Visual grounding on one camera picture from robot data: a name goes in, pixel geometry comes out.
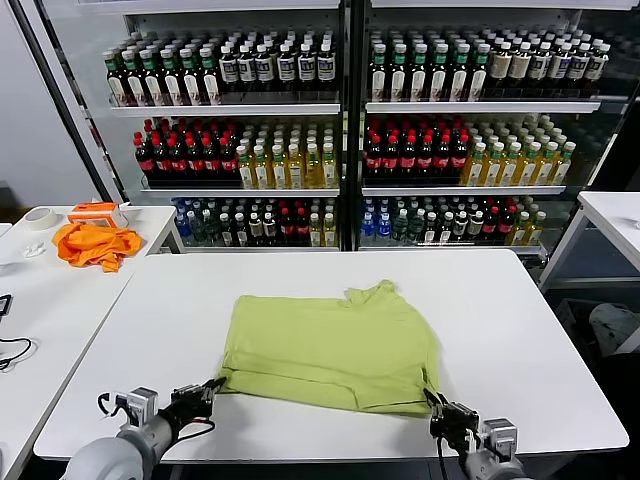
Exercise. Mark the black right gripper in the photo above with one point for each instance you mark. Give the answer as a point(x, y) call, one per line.
point(455, 422)

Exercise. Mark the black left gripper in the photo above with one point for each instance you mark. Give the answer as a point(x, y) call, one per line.
point(187, 412)

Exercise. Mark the lime green t-shirt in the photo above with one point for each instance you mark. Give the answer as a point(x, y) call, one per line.
point(325, 345)

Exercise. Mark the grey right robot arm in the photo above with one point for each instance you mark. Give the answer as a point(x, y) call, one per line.
point(495, 465)

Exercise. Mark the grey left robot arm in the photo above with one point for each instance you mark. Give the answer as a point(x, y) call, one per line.
point(115, 455)

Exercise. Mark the green tinted water bottle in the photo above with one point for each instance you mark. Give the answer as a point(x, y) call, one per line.
point(415, 229)
point(199, 231)
point(212, 232)
point(400, 229)

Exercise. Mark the white cap dark drink bottle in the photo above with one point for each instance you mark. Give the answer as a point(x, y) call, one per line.
point(226, 232)
point(430, 231)
point(241, 232)
point(445, 231)

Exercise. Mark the blue water bottle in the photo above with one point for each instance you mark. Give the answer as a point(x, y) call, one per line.
point(367, 227)
point(384, 227)
point(183, 227)

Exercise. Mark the white label dark bottle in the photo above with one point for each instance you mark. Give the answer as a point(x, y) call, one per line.
point(475, 227)
point(256, 230)
point(460, 227)
point(270, 230)

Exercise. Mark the white side table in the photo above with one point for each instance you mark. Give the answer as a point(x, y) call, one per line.
point(150, 225)

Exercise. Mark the red cap cola bottle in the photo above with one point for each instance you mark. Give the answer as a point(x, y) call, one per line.
point(212, 164)
point(195, 164)
point(458, 161)
point(490, 227)
point(441, 161)
point(407, 161)
point(301, 230)
point(145, 164)
point(424, 161)
point(162, 164)
point(229, 164)
point(285, 230)
point(179, 164)
point(390, 161)
point(373, 161)
point(506, 227)

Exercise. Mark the orange crumpled cloth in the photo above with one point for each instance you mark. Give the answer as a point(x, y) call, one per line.
point(95, 245)

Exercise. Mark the yellow juice bottle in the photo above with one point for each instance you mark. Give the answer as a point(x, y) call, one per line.
point(510, 170)
point(246, 172)
point(521, 231)
point(295, 172)
point(536, 231)
point(262, 172)
point(315, 232)
point(492, 170)
point(545, 170)
point(279, 172)
point(474, 170)
point(313, 172)
point(330, 172)
point(562, 170)
point(528, 170)
point(329, 232)

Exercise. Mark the grey plastic bag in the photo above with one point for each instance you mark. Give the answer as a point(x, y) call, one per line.
point(612, 325)

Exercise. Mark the orange white carton box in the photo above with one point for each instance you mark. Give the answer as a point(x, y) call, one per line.
point(92, 218)

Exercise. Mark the black flat device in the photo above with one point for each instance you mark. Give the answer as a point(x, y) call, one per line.
point(5, 305)

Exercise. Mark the small white plastic object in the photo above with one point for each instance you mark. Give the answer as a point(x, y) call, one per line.
point(34, 249)

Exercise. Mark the beige masking tape roll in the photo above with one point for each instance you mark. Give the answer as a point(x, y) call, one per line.
point(40, 226)

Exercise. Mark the drinks cabinet with shelves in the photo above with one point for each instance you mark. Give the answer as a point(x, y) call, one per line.
point(480, 106)
point(225, 110)

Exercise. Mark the green cap dark tea bottle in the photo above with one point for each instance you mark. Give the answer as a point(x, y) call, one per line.
point(210, 85)
point(378, 80)
point(135, 85)
point(172, 85)
point(478, 80)
point(418, 80)
point(153, 85)
point(458, 80)
point(117, 85)
point(398, 80)
point(191, 85)
point(438, 80)

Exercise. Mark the black framed glass door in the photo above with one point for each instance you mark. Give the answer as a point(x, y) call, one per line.
point(67, 100)

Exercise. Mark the white cap navy label bottle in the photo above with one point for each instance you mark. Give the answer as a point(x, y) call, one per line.
point(229, 70)
point(265, 69)
point(577, 69)
point(326, 67)
point(247, 69)
point(539, 67)
point(306, 67)
point(596, 69)
point(286, 69)
point(558, 67)

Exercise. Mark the white cap beige label bottle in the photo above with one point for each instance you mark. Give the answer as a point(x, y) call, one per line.
point(499, 67)
point(519, 67)

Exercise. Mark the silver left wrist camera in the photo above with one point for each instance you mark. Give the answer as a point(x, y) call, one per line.
point(137, 405)

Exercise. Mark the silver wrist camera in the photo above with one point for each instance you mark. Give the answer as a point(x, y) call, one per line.
point(499, 435)
point(137, 405)

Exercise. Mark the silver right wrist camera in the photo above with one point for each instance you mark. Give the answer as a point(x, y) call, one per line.
point(499, 435)

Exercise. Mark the white table grey frame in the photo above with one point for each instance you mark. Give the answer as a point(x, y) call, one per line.
point(610, 210)

